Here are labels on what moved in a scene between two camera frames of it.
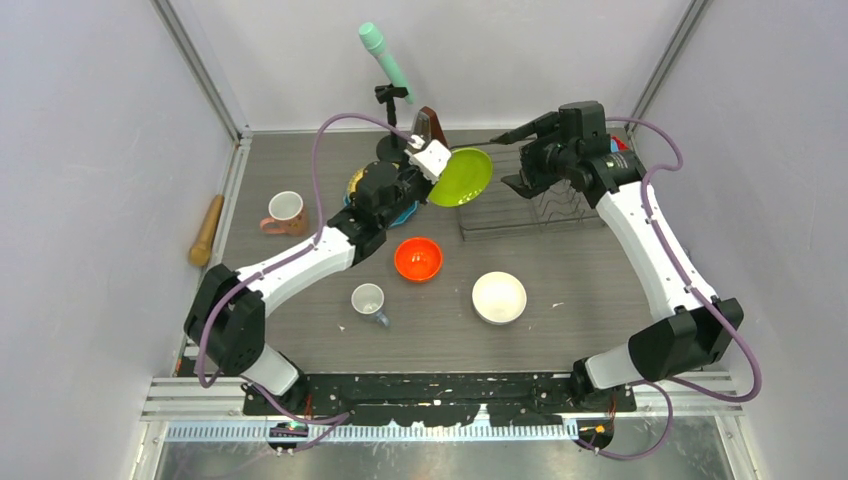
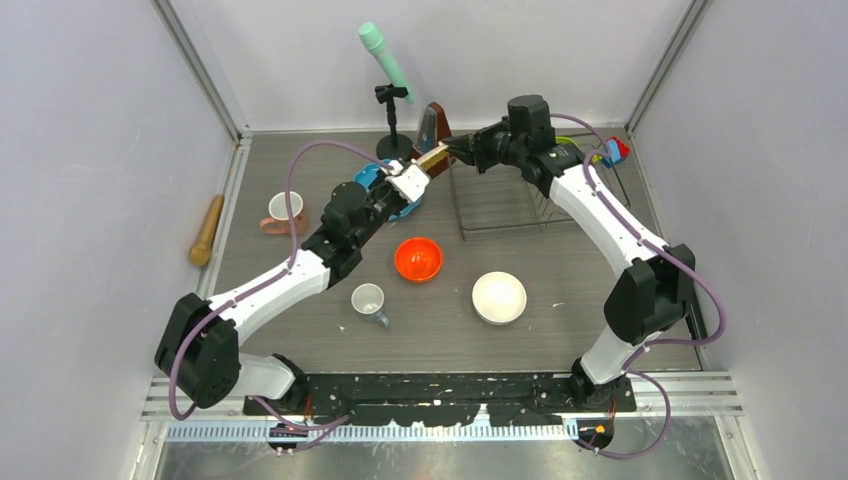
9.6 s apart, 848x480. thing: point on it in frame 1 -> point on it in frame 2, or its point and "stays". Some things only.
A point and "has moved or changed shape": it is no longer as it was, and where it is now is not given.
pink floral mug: x=288 y=215 stays
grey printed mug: x=368 y=300 stays
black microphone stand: x=391 y=148 stays
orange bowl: x=418 y=259 stays
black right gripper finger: x=537 y=126 -> x=460 y=144
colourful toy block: x=617 y=145 stays
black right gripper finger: x=523 y=186 -> x=467 y=157
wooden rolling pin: x=200 y=252 stays
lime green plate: x=464 y=179 has moved or changed shape
